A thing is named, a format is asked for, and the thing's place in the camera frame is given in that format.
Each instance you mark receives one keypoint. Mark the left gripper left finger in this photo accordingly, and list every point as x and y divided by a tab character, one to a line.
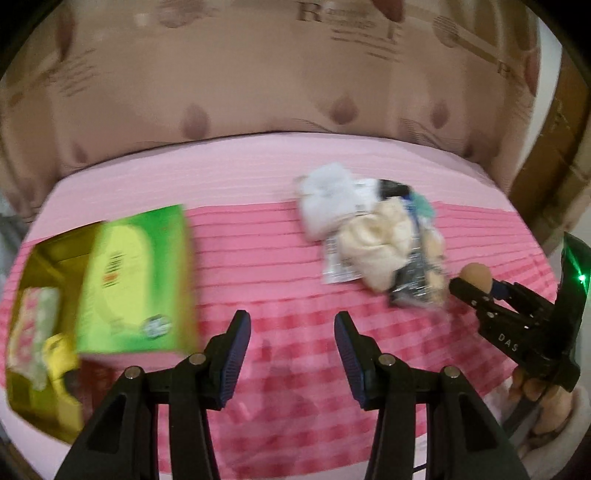
120	439

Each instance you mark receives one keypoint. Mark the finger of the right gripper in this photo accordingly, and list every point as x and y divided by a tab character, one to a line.
516	295
474	292

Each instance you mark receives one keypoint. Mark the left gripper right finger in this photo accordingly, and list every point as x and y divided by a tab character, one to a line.
434	422

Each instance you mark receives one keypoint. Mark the beige makeup sponge egg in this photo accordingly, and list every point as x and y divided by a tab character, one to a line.
478	275

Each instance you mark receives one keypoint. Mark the cotton swabs packet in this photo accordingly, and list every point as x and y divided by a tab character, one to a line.
423	281

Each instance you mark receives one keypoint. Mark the yellow black plush toy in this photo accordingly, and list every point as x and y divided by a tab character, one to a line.
62	367

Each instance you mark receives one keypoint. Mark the cream fabric scrunchie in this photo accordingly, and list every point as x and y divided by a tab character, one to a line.
378	244

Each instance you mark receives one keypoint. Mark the colourful dotted towel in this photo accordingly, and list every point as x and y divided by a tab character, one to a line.
36	320

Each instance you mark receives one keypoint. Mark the white sachet packet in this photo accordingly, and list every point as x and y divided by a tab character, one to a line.
335	268

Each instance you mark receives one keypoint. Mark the white socks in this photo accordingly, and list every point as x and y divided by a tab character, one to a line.
326	198

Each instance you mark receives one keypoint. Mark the teal fluffy scrunchie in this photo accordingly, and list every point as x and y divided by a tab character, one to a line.
422	208

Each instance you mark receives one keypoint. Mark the blue black protein sachet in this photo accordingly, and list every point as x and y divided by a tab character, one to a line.
388	189

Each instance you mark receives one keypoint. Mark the person right hand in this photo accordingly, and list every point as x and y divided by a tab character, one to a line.
530	393

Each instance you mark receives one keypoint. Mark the green tin lid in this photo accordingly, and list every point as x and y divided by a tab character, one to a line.
137	292

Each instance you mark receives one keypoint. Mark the pink checkered tablecloth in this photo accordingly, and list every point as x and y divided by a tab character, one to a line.
293	415

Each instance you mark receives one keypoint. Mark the gold metal tin box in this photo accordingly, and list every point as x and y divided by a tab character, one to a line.
60	262

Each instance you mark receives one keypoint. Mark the beige leaf-print curtain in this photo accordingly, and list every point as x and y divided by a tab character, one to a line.
99	79

